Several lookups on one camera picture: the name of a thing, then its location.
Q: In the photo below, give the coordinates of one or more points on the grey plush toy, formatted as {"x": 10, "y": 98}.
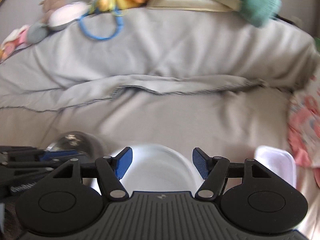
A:
{"x": 37, "y": 32}

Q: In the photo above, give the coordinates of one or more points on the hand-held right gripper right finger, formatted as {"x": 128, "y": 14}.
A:
{"x": 200, "y": 162}

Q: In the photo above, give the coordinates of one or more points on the green fleece cloth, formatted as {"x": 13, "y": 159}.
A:
{"x": 255, "y": 2}

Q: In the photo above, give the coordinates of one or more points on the white oval plush toy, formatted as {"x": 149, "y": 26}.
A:
{"x": 67, "y": 15}

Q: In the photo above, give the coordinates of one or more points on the stainless steel bowl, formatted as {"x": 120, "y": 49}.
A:
{"x": 75, "y": 141}

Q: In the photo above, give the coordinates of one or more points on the cream cushion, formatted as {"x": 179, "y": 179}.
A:
{"x": 195, "y": 5}

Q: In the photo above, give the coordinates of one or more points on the pink white plush toy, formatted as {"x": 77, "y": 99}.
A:
{"x": 12, "y": 42}

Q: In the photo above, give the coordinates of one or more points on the pink floral blanket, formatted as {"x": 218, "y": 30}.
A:
{"x": 305, "y": 120}

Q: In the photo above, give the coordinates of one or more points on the white bowl yellow rim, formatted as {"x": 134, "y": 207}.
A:
{"x": 155, "y": 166}

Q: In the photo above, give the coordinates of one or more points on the red white plastic tray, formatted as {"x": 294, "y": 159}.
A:
{"x": 275, "y": 165}

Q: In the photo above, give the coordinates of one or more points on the brown plush bear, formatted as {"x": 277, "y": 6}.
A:
{"x": 53, "y": 5}

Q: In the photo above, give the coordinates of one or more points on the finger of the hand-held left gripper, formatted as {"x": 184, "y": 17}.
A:
{"x": 57, "y": 155}
{"x": 37, "y": 166}

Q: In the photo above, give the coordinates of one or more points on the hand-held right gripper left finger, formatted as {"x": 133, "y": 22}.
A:
{"x": 123, "y": 162}

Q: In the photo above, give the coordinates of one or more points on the grey bed sheet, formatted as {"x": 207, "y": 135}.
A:
{"x": 175, "y": 55}

